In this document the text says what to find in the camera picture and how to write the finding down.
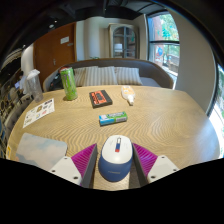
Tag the black bag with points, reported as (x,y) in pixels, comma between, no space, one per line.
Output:
(55,83)

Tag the black box with orange print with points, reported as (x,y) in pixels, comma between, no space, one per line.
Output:
(100,98)

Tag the small white tube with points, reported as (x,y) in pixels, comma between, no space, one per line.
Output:
(127,93)

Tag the white and blue computer mouse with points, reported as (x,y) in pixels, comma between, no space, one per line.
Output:
(115,160)

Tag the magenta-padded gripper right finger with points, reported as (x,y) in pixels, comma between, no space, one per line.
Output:
(160,168)

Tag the green and blue small pack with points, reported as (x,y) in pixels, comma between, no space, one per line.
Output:
(113,118)

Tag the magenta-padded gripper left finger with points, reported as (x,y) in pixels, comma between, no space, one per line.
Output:
(68,170)

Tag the grey curved sofa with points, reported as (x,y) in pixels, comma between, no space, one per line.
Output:
(153,71)

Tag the glass door cabinet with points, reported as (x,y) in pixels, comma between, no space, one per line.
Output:
(124,41)

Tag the cloud print mouse pad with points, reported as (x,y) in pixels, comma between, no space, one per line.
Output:
(40,150)

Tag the brown wooden door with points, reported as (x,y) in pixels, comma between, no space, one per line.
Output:
(50,53)

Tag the black framed window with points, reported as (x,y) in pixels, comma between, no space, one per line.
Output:
(163,43)

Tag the curved side window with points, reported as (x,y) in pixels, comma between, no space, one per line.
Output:
(218,110)

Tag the striped cushion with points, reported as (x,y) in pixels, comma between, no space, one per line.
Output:
(80,76)
(128,76)
(100,76)

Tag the white sticker sheet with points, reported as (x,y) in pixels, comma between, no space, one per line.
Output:
(38,112)

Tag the clear shaker bottle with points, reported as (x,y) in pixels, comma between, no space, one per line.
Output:
(34,88)

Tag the green drink can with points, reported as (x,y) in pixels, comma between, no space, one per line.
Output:
(69,85)

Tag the white door sign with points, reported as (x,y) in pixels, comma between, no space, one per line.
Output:
(65,40)

